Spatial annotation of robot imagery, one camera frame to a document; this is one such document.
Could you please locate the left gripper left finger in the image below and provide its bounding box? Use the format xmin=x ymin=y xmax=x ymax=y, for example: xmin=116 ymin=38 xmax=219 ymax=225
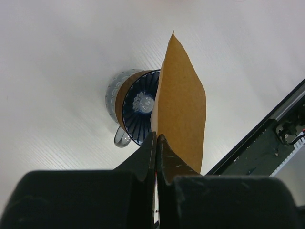
xmin=0 ymin=132 xmax=157 ymax=229

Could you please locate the blue glass dripper cone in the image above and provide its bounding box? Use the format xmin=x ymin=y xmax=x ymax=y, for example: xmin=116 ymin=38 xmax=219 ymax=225
xmin=122 ymin=69 xmax=161 ymax=146

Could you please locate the single brown paper filter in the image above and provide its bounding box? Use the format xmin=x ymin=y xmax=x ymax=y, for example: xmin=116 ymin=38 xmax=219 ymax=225
xmin=151 ymin=34 xmax=206 ymax=173

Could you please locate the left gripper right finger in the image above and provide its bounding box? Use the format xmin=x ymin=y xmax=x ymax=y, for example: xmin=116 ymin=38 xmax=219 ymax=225
xmin=156 ymin=135 xmax=305 ymax=229

